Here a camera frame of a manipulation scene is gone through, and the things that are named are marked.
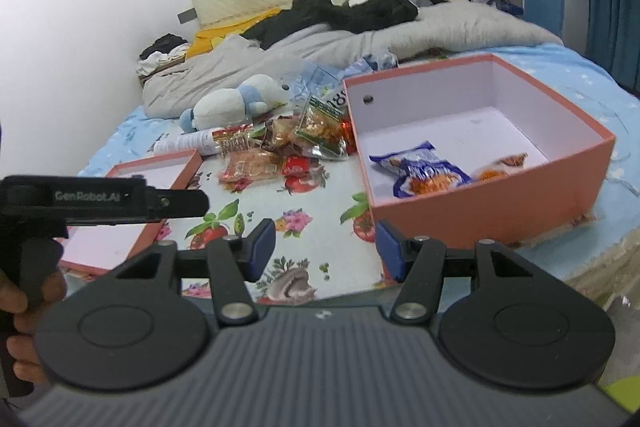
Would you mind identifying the pink box lid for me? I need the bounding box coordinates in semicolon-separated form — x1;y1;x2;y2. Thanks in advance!
57;148;204;279

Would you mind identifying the pile of black white clothes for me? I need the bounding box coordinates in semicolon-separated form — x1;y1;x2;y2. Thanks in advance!
136;34;191;78

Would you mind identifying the pink cardboard box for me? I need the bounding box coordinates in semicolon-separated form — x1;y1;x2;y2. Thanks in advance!
342;53;617;250

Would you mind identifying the green label clear snack packet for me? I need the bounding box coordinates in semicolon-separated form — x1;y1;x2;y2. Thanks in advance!
295;94;351;158

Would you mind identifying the white bag with black print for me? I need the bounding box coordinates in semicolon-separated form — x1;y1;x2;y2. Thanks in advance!
320;86;349;114

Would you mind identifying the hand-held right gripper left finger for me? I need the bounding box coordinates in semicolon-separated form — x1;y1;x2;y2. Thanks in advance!
102;218;277;327

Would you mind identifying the white and blue plush toy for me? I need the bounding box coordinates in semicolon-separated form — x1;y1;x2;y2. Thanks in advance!
179;74;292;132

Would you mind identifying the red label cake snack packet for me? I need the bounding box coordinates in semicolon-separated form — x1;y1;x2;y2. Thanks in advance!
218;149;287;188

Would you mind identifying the blue curtain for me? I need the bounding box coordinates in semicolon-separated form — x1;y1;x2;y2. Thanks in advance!
582;0;640;92

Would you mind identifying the clear bluish plastic bag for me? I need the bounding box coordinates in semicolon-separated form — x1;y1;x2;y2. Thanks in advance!
287;59;351;100

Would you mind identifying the grey blanket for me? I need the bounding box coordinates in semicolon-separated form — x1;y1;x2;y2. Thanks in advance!
142;2;563;118

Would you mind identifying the blue snack packet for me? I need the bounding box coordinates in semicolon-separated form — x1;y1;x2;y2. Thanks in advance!
369;141;473;198

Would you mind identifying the black clothing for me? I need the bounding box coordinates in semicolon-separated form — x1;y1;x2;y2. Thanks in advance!
245;0;418;48

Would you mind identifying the white plastic bottle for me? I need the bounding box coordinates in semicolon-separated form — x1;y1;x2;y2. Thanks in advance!
152;127;226;156

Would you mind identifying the person's left hand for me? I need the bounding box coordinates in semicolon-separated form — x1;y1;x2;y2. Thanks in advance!
0;272;67;385

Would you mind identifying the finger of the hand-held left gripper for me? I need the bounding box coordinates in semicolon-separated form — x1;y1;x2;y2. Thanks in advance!
149;189;210;222

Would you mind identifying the floral plastic sheet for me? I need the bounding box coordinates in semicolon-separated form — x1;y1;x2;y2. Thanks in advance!
75;104;416;308

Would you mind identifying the yellow cloth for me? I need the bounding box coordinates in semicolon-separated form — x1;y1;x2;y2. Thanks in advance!
185;7;283;58

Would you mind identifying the crumpled blue plastic bag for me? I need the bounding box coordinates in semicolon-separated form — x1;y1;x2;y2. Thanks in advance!
345;48;401;75

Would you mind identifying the cream bed skirt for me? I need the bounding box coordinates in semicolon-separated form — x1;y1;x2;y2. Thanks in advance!
515;207;640;310

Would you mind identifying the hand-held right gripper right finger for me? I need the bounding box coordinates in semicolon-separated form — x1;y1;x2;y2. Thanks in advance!
376;220;538;324

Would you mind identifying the lime green item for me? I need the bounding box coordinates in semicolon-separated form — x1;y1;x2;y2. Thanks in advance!
600;379;640;408

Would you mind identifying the orange snack packet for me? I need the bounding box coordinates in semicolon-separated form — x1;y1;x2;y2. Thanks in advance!
475;153;529;182

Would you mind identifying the dark red foil snack packet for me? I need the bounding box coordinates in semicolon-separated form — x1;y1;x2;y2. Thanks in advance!
265;116;302;154

